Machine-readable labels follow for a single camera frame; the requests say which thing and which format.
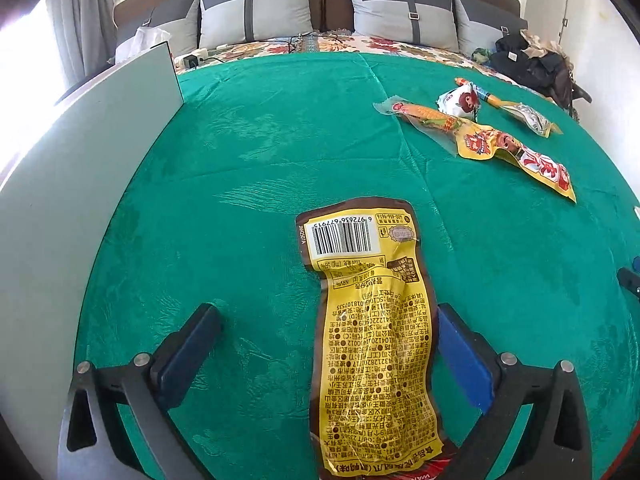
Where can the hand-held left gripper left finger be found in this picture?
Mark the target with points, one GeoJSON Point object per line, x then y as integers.
{"type": "Point", "coordinates": [192, 355]}

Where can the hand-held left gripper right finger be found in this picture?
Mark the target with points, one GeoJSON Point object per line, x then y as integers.
{"type": "Point", "coordinates": [465, 365]}

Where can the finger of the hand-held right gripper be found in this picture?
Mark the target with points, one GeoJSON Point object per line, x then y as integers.
{"type": "Point", "coordinates": [632, 285]}

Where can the yellow brown chicken feet packet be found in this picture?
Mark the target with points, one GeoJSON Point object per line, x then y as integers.
{"type": "Point", "coordinates": [370, 360]}

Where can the long yellow red snack packet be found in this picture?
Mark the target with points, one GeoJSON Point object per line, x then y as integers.
{"type": "Point", "coordinates": [540, 165]}

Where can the white rectangular box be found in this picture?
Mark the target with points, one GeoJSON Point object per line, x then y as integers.
{"type": "Point", "coordinates": [75, 185]}

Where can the orange sausage stick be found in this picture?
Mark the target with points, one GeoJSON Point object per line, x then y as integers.
{"type": "Point", "coordinates": [487, 95]}

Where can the yellow corn snack packet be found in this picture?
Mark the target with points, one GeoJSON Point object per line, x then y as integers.
{"type": "Point", "coordinates": [430, 120]}

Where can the white red snack packet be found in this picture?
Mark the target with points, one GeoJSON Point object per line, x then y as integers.
{"type": "Point", "coordinates": [460, 100]}

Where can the green patterned blanket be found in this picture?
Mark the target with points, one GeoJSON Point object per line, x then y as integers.
{"type": "Point", "coordinates": [250, 185]}

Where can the brown handbag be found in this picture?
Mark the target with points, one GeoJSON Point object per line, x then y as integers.
{"type": "Point", "coordinates": [567, 85]}

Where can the beige patterned cloth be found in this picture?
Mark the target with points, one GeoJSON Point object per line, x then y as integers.
{"type": "Point", "coordinates": [542, 42]}

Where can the grey two-tone pillow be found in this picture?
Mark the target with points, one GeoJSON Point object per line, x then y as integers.
{"type": "Point", "coordinates": [480, 30]}
{"type": "Point", "coordinates": [260, 15]}
{"type": "Point", "coordinates": [395, 20]}
{"type": "Point", "coordinates": [175, 30]}

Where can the white power strip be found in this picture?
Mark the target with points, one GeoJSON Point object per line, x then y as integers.
{"type": "Point", "coordinates": [197, 55]}

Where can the clear plastic bag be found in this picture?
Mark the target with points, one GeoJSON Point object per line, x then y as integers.
{"type": "Point", "coordinates": [145, 40]}

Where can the floral bed sheet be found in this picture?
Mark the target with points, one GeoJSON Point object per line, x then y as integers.
{"type": "Point", "coordinates": [400, 47]}

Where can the grey curtain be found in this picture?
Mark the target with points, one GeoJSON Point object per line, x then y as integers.
{"type": "Point", "coordinates": [85, 20]}

